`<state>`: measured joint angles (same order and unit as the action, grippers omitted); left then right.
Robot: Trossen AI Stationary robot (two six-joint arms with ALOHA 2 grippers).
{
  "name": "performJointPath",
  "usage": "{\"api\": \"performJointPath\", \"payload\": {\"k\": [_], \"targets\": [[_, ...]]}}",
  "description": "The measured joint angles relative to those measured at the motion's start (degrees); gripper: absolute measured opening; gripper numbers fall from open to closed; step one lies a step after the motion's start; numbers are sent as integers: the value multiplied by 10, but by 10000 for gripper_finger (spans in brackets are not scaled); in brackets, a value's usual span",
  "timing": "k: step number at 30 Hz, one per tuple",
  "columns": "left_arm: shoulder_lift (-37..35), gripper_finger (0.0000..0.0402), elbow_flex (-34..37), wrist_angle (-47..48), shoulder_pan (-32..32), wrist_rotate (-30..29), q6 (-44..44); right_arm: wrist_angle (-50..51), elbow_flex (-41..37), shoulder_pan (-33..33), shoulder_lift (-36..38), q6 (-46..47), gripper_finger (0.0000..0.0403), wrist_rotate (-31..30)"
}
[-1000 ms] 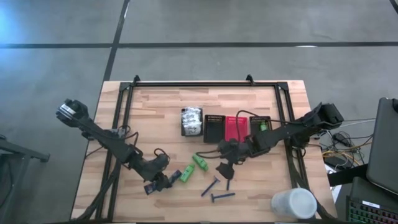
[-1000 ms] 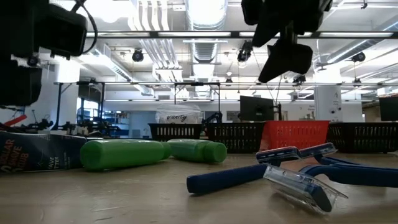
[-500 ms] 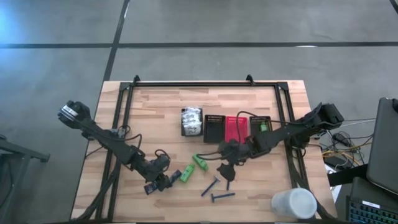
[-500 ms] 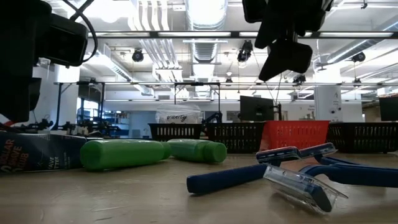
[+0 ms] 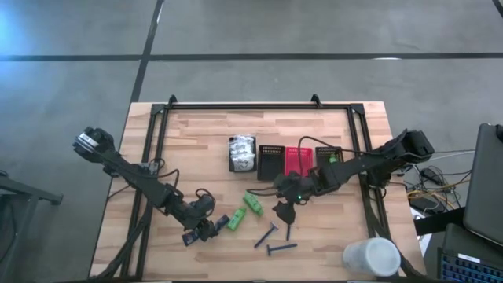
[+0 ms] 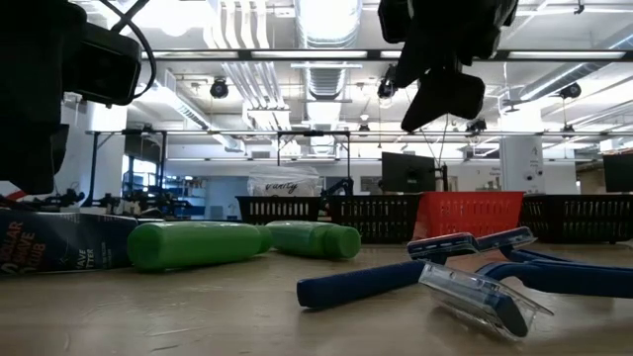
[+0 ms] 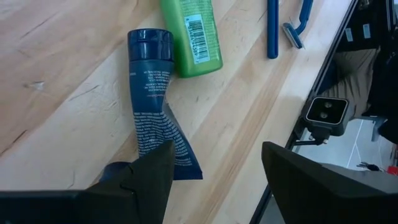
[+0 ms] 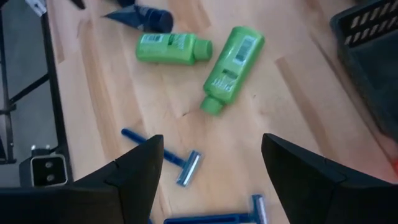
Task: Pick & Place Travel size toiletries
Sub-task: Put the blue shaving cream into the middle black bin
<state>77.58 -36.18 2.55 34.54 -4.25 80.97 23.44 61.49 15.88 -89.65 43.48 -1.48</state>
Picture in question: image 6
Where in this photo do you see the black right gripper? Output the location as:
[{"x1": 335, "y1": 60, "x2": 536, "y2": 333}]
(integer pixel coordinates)
[{"x1": 394, "y1": 0, "x2": 520, "y2": 134}]

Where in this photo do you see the green shampoo bottle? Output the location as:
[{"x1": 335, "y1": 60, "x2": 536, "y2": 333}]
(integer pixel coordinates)
[
  {"x1": 265, "y1": 220, "x2": 363, "y2": 260},
  {"x1": 127, "y1": 220, "x2": 274, "y2": 272}
]

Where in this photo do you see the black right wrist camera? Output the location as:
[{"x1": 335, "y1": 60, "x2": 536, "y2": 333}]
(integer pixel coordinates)
[{"x1": 377, "y1": 0, "x2": 411, "y2": 45}]

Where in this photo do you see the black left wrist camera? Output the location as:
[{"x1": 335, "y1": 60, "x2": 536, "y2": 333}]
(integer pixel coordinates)
[{"x1": 62, "y1": 20, "x2": 144, "y2": 108}]

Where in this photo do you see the black background rig frame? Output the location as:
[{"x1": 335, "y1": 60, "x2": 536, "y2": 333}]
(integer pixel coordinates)
[{"x1": 81, "y1": 129, "x2": 169, "y2": 209}]

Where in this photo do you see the white round pillar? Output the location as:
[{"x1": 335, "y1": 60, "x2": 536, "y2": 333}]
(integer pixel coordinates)
[{"x1": 498, "y1": 134, "x2": 546, "y2": 195}]

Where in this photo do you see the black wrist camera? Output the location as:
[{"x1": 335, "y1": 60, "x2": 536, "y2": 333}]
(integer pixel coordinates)
[
  {"x1": 377, "y1": 0, "x2": 411, "y2": 45},
  {"x1": 62, "y1": 20, "x2": 144, "y2": 108}
]

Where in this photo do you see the silver ventilation duct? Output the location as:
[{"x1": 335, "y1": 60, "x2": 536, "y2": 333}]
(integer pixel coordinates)
[{"x1": 295, "y1": 0, "x2": 363, "y2": 100}]

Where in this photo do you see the red slotted plastic basket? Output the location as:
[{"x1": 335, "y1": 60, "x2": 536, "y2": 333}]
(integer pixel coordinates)
[{"x1": 410, "y1": 190, "x2": 526, "y2": 242}]

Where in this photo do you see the clear vanity pack bag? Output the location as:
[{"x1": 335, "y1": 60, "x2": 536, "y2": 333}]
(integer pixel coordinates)
[{"x1": 245, "y1": 163, "x2": 321, "y2": 198}]

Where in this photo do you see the dark blue shave cream tube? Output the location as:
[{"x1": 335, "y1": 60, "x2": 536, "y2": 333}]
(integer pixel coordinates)
[{"x1": 0, "y1": 208, "x2": 140, "y2": 277}]

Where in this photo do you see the black left camera cable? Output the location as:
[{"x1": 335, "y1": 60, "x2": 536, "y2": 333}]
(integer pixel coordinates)
[{"x1": 96, "y1": 0, "x2": 158, "y2": 100}]

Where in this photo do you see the black crossbar with light strips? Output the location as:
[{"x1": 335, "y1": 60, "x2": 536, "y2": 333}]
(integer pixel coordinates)
[{"x1": 142, "y1": 47, "x2": 633, "y2": 63}]

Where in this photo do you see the black metal stand frame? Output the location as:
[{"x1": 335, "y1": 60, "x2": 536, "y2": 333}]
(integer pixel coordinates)
[{"x1": 275, "y1": 129, "x2": 352, "y2": 197}]

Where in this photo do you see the black computer monitor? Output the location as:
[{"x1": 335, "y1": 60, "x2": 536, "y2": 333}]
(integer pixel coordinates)
[
  {"x1": 381, "y1": 151, "x2": 440, "y2": 195},
  {"x1": 601, "y1": 152, "x2": 633, "y2": 194}
]

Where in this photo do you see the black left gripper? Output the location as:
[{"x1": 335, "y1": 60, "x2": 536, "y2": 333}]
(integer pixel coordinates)
[{"x1": 0, "y1": 0, "x2": 88, "y2": 196}]

